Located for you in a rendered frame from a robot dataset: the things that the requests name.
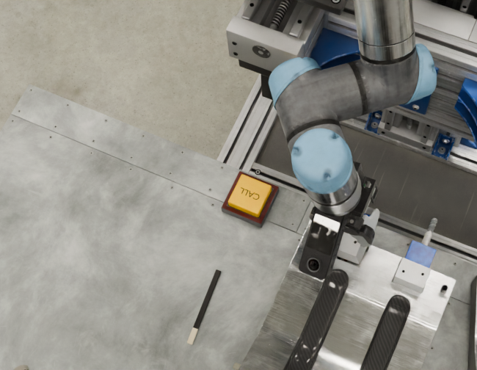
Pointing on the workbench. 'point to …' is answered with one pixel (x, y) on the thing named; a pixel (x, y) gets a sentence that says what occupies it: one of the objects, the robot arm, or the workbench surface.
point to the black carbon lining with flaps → (335, 291)
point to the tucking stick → (203, 307)
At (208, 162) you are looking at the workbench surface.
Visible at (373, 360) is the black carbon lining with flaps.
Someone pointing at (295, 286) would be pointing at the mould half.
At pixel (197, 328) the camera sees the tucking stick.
